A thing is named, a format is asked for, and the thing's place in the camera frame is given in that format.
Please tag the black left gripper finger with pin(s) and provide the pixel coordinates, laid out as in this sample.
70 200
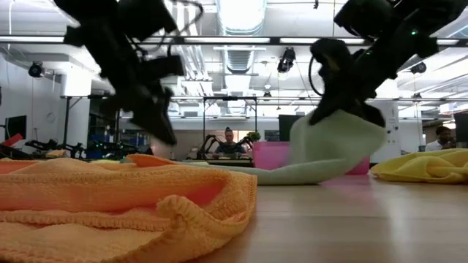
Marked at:
157 120

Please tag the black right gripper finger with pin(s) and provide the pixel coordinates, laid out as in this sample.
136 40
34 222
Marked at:
325 111

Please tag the green microfiber towel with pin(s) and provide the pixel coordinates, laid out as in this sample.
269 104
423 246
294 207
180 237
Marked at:
336 146

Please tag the orange microfiber towel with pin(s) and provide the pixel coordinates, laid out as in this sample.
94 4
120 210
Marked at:
109 204

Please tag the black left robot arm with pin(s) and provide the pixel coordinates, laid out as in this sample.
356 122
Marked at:
109 14

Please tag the black workstation robot arm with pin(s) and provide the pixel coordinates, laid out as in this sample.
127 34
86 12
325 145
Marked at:
109 149
9 152
206 144

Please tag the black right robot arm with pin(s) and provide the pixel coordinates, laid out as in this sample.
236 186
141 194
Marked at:
402 22

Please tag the yellow microfiber towel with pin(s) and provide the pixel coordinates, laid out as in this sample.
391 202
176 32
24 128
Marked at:
420 168

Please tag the black monitor screen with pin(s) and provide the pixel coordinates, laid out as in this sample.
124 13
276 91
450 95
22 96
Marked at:
461 126
287 126
16 128

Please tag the white round pillar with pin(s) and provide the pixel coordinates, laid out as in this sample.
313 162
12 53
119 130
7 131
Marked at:
393 139

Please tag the black ceiling spotlight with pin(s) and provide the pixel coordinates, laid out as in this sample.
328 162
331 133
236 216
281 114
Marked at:
418 67
287 60
36 69

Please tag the pink plastic tray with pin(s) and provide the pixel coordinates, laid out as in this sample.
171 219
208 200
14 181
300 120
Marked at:
270 155

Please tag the black metal stand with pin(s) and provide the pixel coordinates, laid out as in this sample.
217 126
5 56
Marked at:
67 117

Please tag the person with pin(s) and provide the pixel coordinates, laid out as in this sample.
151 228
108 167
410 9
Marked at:
442 140
229 144

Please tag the small green potted plant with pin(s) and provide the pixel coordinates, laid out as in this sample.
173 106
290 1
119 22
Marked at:
253 136

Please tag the black workstation table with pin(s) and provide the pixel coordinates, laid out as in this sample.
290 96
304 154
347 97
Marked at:
226 163

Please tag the black overhead beam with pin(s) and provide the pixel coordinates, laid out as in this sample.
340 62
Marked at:
275 40

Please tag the red foam tube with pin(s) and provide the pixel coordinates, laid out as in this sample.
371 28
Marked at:
11 140

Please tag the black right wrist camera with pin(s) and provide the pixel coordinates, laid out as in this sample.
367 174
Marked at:
329 58

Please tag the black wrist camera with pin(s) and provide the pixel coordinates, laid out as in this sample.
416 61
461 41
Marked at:
166 66
329 58

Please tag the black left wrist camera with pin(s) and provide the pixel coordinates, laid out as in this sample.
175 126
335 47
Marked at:
166 66

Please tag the silver ceiling air duct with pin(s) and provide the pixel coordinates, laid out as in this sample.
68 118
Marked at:
239 22

